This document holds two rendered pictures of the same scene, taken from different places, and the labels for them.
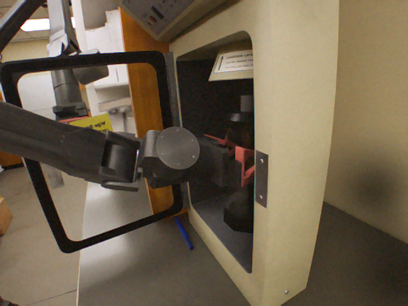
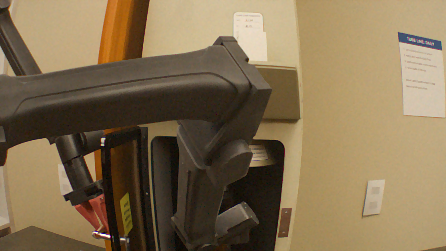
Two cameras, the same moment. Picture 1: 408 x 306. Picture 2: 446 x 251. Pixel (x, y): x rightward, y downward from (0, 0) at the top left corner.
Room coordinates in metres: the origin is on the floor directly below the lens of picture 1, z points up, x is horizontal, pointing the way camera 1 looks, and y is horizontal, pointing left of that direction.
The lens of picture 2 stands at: (-0.27, 0.89, 1.45)
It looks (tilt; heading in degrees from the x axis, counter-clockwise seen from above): 3 degrees down; 304
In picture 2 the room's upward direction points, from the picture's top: 1 degrees clockwise
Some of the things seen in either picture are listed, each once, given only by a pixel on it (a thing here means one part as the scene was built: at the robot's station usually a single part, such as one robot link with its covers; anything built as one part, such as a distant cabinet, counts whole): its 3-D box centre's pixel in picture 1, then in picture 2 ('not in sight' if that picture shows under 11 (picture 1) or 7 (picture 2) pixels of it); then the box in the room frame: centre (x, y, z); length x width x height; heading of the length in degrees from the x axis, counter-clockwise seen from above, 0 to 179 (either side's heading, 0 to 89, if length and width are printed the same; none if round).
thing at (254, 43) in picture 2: not in sight; (251, 46); (0.27, 0.02, 1.54); 0.05 x 0.05 x 0.06; 38
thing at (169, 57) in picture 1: (177, 138); (146, 218); (0.49, 0.06, 1.19); 0.03 x 0.02 x 0.39; 24
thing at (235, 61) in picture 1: (258, 62); (235, 148); (0.38, -0.11, 1.34); 0.18 x 0.18 x 0.05
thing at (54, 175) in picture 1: (54, 173); (126, 248); (0.35, 0.29, 1.18); 0.02 x 0.02 x 0.06; 30
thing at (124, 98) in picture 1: (108, 154); (130, 232); (0.41, 0.20, 1.19); 0.30 x 0.01 x 0.40; 120
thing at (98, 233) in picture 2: not in sight; (108, 232); (0.40, 0.28, 1.20); 0.10 x 0.05 x 0.03; 120
